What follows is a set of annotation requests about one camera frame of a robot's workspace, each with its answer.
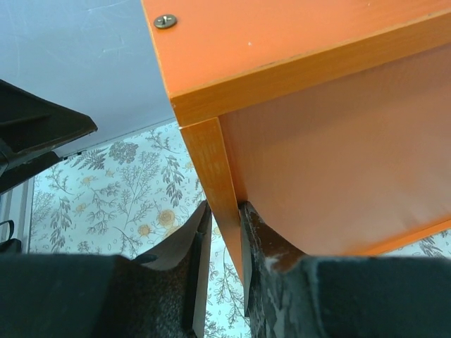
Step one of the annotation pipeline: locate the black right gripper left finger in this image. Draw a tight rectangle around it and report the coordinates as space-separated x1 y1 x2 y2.
1 201 212 337

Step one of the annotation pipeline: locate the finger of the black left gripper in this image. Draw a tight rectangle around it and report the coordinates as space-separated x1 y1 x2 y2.
1 80 97 194

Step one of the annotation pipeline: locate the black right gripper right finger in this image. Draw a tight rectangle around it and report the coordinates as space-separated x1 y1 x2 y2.
240 202 450 337

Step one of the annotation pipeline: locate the orange wooden box shelf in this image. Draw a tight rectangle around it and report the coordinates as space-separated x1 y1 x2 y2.
142 1 450 270

